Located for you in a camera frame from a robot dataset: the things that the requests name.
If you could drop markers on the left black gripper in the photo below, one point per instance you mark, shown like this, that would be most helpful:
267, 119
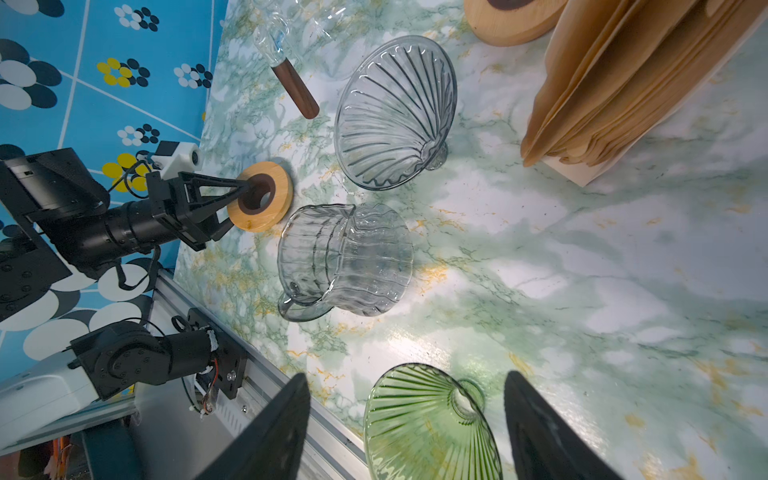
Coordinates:
171, 202

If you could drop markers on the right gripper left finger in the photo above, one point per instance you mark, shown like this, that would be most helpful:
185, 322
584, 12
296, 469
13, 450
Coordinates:
271, 446

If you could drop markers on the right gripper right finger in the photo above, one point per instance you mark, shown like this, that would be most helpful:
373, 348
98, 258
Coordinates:
543, 445

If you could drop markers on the wooden ring dripper holder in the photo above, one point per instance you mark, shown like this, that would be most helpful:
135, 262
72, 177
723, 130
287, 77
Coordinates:
267, 199

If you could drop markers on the green glass dripper cone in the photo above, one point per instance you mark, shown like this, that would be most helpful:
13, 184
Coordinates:
421, 423

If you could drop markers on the grey ribbed glass carafe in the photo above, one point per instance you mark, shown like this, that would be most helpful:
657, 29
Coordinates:
357, 258

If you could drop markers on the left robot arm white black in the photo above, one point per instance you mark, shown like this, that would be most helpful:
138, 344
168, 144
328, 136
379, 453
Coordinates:
68, 224

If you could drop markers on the grey glass dripper cone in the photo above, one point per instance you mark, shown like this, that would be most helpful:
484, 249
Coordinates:
395, 114

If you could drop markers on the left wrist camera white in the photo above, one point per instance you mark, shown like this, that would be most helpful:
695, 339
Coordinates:
172, 158

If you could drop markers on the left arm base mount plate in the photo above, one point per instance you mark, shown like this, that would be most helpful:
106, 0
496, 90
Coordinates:
224, 371

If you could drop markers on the glass scoop wooden handle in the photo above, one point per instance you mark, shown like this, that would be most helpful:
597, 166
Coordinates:
268, 37

